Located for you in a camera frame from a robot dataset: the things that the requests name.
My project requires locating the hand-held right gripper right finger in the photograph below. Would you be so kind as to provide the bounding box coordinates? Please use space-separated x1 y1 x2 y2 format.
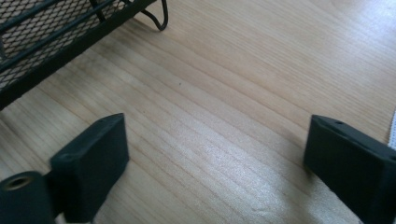
304 114 396 224

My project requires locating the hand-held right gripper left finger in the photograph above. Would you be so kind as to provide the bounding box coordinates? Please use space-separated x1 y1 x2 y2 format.
49 112 130 224

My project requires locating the white cloth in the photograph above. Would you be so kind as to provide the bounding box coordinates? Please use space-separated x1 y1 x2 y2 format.
387 109 396 149

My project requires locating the black metal mesh rack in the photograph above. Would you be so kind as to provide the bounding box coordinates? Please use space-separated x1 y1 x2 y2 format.
0 0 169 111

